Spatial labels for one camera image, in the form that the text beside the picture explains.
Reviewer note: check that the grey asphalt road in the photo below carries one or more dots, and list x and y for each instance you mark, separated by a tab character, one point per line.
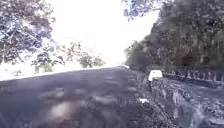
66	93

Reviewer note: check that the gravel roadside strip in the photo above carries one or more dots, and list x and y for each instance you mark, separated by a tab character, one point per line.
150	113

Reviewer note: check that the dark dense trees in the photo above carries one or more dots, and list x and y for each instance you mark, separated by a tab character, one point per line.
186	36

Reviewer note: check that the sunlit leafy trees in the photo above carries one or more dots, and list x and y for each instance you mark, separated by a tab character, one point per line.
20	30

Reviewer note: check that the stone ditch wall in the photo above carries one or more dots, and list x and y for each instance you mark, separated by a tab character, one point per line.
166	90

